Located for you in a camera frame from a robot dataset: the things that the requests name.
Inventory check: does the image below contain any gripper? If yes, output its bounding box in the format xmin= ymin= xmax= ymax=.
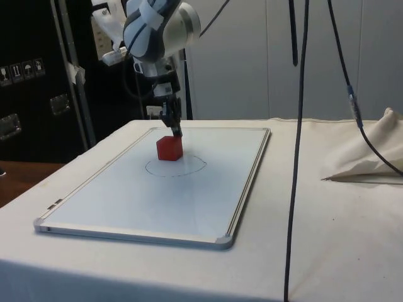
xmin=152 ymin=74 xmax=184 ymax=138

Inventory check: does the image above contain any red cube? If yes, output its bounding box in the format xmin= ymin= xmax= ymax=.
xmin=156 ymin=135 xmax=184 ymax=162

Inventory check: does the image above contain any flat whiteboard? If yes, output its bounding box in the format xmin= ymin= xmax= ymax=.
xmin=33 ymin=126 xmax=272 ymax=252

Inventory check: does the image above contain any black cabinet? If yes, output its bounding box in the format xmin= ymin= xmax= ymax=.
xmin=0 ymin=0 xmax=190 ymax=164

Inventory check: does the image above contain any black cable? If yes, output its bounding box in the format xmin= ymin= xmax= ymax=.
xmin=122 ymin=52 xmax=155 ymax=103
xmin=199 ymin=0 xmax=231 ymax=35
xmin=326 ymin=0 xmax=403 ymax=176
xmin=287 ymin=0 xmax=300 ymax=68
xmin=282 ymin=0 xmax=310 ymax=302

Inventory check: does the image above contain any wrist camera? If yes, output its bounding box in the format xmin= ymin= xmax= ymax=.
xmin=101 ymin=47 xmax=128 ymax=67

